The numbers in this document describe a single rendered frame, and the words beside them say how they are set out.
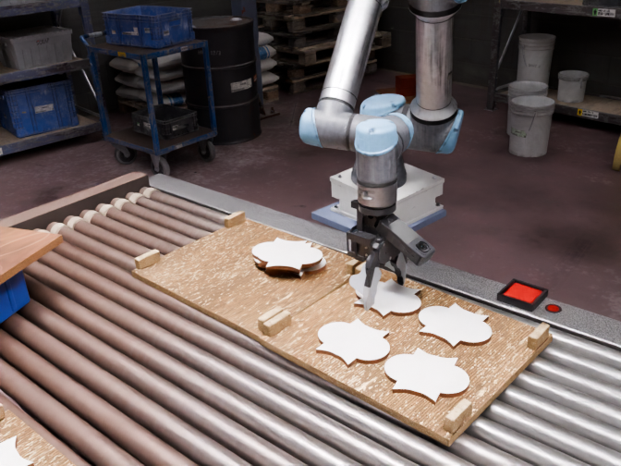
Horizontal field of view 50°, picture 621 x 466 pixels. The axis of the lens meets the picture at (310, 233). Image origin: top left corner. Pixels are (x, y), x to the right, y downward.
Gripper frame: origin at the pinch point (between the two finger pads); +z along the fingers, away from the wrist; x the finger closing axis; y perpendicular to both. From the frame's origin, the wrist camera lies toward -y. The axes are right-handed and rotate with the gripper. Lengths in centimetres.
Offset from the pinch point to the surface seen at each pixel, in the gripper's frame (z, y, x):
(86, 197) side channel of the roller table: -3, 95, 11
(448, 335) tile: 0.2, -16.7, 3.9
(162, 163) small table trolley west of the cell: 73, 300, -148
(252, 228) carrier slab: -0.5, 45.8, -5.7
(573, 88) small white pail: 64, 142, -433
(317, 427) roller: 3.2, -12.0, 34.4
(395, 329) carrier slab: 0.9, -7.3, 7.4
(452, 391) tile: 0.4, -25.5, 16.8
